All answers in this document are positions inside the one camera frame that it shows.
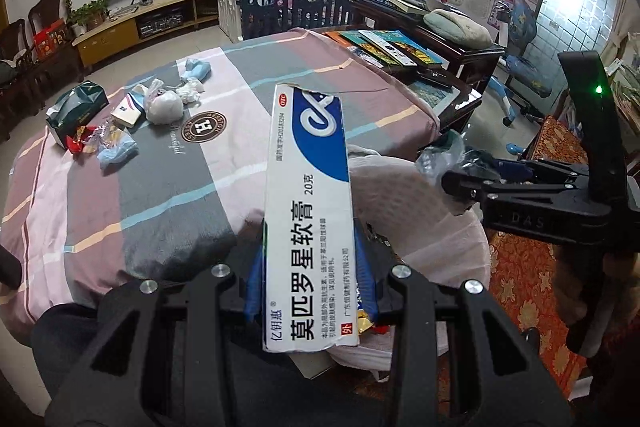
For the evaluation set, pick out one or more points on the yellow wooden television cabinet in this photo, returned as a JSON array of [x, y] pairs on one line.
[[107, 39]]

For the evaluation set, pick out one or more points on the clear plastic wrapper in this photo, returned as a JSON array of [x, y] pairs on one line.
[[107, 130]]

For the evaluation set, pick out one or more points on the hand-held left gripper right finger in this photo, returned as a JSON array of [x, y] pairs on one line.
[[450, 337]]

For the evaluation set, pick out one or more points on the white blue ointment box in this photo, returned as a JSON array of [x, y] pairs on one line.
[[310, 217]]

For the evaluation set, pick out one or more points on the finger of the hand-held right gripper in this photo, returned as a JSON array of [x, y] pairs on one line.
[[525, 189], [545, 170]]

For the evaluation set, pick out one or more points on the small white navy box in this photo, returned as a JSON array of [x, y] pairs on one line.
[[127, 111]]

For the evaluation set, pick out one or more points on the red candy wrapper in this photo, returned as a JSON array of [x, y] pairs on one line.
[[80, 143]]

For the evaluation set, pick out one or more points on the red gift box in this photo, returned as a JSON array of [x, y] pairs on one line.
[[50, 38]]

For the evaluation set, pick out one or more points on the black audio amplifier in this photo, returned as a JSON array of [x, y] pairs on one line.
[[160, 23]]

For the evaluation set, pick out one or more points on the crumpled white tissue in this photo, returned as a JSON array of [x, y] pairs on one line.
[[192, 91]]

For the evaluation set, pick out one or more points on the dark wooden side table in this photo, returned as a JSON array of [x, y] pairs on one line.
[[470, 59]]

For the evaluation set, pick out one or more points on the dark wooden chair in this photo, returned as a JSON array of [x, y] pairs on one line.
[[50, 7], [12, 42]]

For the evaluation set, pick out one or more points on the blue printed child chair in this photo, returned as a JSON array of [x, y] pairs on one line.
[[522, 27]]

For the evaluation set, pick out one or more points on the potted green plant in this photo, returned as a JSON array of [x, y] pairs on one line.
[[90, 13]]

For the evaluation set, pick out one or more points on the small light blue packet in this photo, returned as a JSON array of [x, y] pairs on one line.
[[196, 69]]

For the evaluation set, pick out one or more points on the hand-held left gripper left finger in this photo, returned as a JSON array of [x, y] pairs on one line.
[[165, 337]]

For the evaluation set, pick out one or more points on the white plastic bag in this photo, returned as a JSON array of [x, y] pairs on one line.
[[164, 107]]

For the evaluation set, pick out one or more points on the checked pink grey table cloth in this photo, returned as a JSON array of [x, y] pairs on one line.
[[175, 207]]

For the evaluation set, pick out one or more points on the trash bin with white bag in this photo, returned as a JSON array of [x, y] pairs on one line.
[[410, 207]]

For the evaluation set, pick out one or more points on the light blue cloth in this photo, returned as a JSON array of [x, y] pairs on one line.
[[117, 152]]

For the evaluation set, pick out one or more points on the grey green cushion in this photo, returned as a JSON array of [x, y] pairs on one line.
[[457, 29]]

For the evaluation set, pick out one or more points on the red patterned seat cushion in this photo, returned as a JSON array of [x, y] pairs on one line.
[[530, 297]]

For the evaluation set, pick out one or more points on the green tissue pack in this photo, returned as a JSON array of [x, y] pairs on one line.
[[77, 107]]

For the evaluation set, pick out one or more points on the white blue playpen fence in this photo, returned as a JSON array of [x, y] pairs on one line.
[[280, 2]]

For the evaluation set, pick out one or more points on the row of picture books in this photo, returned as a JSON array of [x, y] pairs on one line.
[[385, 47]]

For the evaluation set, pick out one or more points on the low glass-top wooden table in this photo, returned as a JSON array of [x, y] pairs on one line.
[[440, 102]]

